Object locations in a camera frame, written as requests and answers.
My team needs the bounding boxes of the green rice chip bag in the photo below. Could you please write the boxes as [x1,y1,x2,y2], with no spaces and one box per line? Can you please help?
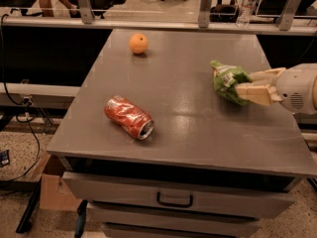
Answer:
[210,60,251,106]

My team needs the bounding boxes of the orange fruit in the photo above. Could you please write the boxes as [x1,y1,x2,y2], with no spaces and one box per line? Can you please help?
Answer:
[129,33,149,55]

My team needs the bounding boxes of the black drawer handle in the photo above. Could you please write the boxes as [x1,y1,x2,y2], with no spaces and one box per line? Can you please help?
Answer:
[156,192,193,208]

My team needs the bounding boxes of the metal railing frame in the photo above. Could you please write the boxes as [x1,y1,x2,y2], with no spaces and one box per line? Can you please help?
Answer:
[0,0,317,36]

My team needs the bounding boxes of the black bag on floor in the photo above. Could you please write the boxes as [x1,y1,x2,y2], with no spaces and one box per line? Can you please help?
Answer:
[210,0,239,23]

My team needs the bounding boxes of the crushed red soda can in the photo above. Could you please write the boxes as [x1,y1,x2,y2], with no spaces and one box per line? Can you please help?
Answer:
[104,95,154,141]

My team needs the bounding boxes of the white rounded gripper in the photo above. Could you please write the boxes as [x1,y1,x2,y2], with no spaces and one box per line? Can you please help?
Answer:
[235,63,317,114]

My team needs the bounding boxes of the grey drawer cabinet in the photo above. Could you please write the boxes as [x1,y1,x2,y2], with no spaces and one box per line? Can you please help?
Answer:
[49,30,317,238]

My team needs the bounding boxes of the brown cardboard box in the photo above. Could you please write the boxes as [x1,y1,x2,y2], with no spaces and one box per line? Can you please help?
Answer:
[33,154,81,211]

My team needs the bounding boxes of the black power cable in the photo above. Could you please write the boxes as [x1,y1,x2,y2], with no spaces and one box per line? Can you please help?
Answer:
[0,13,42,182]

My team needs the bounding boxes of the clear plastic water bottle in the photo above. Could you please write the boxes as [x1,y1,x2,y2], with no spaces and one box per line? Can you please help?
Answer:
[236,0,257,27]

